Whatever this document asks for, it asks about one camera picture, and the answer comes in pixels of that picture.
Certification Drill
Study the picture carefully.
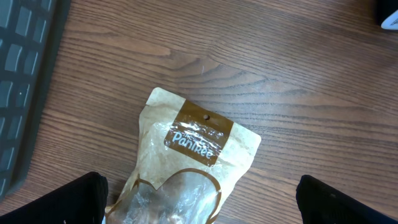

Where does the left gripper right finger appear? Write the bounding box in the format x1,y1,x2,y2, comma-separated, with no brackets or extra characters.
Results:
296,175,397,224

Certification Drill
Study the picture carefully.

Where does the grey plastic mesh basket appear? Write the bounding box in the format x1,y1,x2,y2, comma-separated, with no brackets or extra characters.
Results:
1,0,71,198

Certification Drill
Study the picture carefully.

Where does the brown snack packet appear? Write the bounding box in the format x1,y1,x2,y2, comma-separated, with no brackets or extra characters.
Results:
104,87,261,223

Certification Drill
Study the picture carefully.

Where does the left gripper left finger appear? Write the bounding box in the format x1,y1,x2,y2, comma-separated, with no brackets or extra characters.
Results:
1,172,108,224

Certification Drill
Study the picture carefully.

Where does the white barcode scanner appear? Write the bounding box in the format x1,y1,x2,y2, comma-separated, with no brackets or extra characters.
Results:
381,10,398,30

